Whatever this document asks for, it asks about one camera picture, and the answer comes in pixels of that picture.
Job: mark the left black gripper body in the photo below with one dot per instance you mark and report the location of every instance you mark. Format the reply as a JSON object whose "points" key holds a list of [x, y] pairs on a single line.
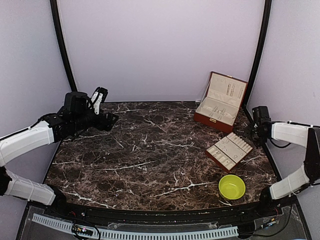
{"points": [[100, 124]]}

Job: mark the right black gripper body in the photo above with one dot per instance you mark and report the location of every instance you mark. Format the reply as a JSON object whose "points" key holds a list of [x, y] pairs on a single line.
{"points": [[253, 135]]}

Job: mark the red jewelry tray insert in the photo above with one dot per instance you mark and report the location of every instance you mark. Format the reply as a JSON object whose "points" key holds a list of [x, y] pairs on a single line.
{"points": [[229, 151]]}

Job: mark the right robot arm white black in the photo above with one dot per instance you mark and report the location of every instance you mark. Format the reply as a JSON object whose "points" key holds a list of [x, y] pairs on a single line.
{"points": [[295, 148]]}

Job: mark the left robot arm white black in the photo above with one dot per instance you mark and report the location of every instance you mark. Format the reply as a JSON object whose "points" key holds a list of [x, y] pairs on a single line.
{"points": [[79, 113]]}

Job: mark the red jewelry box open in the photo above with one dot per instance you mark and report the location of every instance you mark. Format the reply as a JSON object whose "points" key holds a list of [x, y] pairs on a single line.
{"points": [[221, 102]]}

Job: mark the lime green bowl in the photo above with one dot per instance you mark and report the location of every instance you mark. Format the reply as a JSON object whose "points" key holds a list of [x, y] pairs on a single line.
{"points": [[231, 187]]}

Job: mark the left black frame post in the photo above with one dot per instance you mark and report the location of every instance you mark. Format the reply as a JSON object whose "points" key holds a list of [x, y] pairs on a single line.
{"points": [[62, 45]]}

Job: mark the black frame post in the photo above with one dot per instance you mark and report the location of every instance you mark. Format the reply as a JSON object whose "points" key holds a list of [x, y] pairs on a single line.
{"points": [[259, 51], [62, 45]]}

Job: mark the white slotted cable duct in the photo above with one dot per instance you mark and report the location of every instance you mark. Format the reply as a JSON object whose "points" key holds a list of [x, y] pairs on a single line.
{"points": [[124, 231]]}

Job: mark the right black frame post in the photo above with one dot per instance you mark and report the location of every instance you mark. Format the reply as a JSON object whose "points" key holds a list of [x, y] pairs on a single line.
{"points": [[259, 51]]}

